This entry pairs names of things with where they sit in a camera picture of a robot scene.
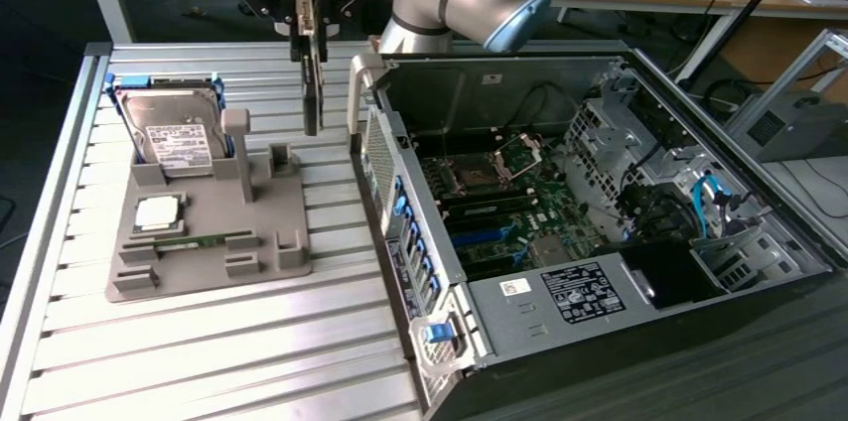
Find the grey computer tower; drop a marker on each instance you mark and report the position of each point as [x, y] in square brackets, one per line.
[794, 133]

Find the green graphics card black cooler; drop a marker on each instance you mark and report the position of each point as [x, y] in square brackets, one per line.
[311, 103]

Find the silver socket cover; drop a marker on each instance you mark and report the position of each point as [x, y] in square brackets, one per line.
[519, 155]

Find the grey slotted disk bay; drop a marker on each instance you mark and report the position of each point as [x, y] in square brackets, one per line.
[741, 262]

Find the black stand pole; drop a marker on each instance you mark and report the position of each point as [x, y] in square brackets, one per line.
[748, 9]

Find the hard disk with blue carrier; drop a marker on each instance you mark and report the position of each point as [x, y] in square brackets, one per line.
[172, 118]

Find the aluminium profile frame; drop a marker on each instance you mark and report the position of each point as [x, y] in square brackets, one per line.
[830, 38]

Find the blue expansion slot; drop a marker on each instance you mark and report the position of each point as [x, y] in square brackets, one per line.
[477, 237]

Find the green RAM stick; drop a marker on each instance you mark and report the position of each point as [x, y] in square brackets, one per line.
[192, 242]

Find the black open PC case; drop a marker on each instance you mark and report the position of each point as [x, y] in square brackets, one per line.
[530, 381]

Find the CPU socket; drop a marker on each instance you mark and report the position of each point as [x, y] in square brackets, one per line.
[472, 175]

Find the grey power supply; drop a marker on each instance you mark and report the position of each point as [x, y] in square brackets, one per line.
[530, 322]

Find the black RAM stick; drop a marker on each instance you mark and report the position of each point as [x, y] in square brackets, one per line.
[490, 207]

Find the silver chipset heatsink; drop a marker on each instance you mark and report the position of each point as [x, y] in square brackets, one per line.
[553, 251]

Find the grey parts rack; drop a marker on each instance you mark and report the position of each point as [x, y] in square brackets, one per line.
[199, 269]

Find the silver CPU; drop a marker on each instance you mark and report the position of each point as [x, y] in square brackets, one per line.
[157, 215]

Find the perforated metal disk bay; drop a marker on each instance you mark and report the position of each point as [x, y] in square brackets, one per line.
[609, 143]

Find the blue case latch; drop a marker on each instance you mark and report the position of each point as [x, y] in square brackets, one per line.
[436, 332]

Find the green motherboard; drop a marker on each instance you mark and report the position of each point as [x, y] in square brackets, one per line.
[562, 202]

